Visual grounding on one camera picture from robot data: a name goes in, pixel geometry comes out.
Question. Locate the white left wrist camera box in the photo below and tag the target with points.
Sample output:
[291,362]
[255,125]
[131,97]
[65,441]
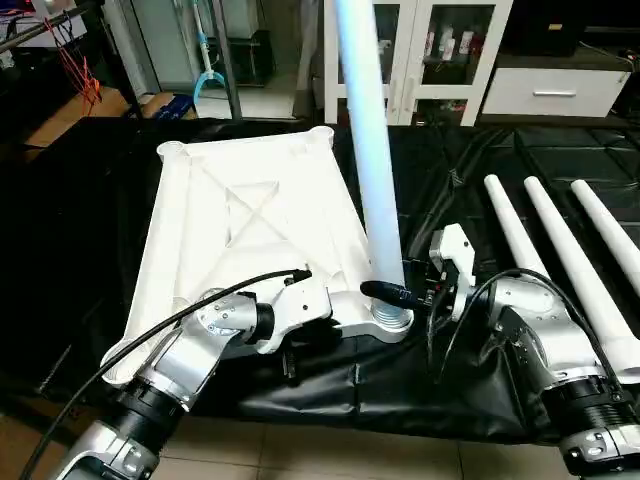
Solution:
[300,300]

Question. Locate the white glass-door cabinet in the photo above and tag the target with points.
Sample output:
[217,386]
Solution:
[440,50]

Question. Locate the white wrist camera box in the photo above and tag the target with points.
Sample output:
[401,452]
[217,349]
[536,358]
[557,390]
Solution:
[452,260]
[300,300]

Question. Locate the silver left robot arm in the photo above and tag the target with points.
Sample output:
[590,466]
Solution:
[190,360]

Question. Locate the white plastic table top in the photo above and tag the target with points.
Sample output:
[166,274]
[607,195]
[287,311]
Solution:
[250,230]

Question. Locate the brown wooden desk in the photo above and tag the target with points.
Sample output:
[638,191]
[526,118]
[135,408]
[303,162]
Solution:
[70,118]

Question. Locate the black work mat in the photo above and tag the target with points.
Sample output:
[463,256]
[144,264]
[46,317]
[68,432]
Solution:
[400,390]

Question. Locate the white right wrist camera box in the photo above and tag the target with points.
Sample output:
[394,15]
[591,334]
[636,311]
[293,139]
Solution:
[452,260]

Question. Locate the black speaker box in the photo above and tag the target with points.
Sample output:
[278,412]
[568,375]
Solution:
[540,25]

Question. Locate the blue and yellow box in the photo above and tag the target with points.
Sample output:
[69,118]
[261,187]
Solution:
[172,108]

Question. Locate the white plastic table leg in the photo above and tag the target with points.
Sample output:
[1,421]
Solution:
[515,225]
[610,220]
[370,140]
[580,265]

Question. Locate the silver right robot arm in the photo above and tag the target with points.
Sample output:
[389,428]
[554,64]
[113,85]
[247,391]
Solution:
[545,340]

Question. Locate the white drawer unit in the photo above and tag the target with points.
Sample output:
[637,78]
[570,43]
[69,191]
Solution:
[555,92]

